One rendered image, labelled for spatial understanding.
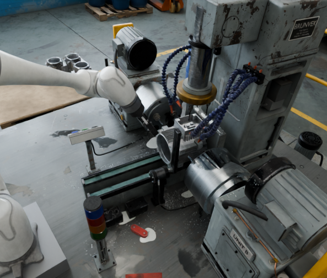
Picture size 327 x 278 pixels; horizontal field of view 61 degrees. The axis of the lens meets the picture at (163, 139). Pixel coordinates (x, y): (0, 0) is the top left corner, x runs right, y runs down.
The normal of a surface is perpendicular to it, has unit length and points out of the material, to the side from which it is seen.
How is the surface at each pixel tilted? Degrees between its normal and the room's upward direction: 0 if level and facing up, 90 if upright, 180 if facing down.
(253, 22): 90
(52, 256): 2
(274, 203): 0
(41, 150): 0
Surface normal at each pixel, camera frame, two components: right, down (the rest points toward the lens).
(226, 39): 0.46, 0.61
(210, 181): -0.57, -0.35
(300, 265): 0.05, -0.74
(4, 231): 0.65, 0.25
